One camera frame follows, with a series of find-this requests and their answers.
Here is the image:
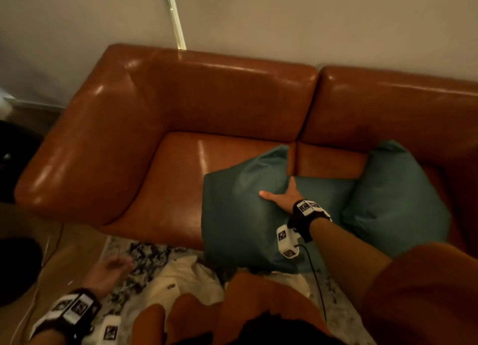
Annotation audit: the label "person's right hand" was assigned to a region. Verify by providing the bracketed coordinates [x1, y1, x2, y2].
[258, 176, 304, 214]

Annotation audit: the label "person's left hand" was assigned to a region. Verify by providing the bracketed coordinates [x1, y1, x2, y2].
[83, 254, 135, 300]

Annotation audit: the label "teal square cushion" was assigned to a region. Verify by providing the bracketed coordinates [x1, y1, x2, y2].
[287, 176, 358, 274]
[201, 144, 299, 275]
[340, 139, 452, 260]

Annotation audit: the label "brown leather sofa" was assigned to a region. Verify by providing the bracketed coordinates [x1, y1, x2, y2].
[14, 43, 478, 261]

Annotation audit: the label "person's left forearm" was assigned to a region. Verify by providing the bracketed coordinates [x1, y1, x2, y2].
[28, 328, 72, 345]

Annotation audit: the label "person's right forearm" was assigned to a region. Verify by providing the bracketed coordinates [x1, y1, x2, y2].
[309, 217, 393, 312]

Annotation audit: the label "speckled patterned rug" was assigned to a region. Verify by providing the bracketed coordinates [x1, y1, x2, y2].
[91, 236, 376, 345]

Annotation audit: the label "beige trousers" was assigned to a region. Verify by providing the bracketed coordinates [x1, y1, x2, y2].
[143, 255, 313, 312]

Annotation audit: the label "black round object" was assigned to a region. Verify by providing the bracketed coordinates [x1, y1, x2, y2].
[0, 237, 44, 307]

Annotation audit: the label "orange shirt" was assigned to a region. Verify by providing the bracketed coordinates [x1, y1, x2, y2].
[130, 242, 478, 345]

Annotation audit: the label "black marker wrist strap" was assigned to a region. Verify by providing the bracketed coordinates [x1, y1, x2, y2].
[29, 288, 102, 344]
[286, 199, 332, 243]

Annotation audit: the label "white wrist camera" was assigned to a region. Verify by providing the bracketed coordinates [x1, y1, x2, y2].
[83, 315, 122, 345]
[276, 224, 302, 259]

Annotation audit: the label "black camera cable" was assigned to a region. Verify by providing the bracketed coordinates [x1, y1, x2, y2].
[297, 243, 328, 323]

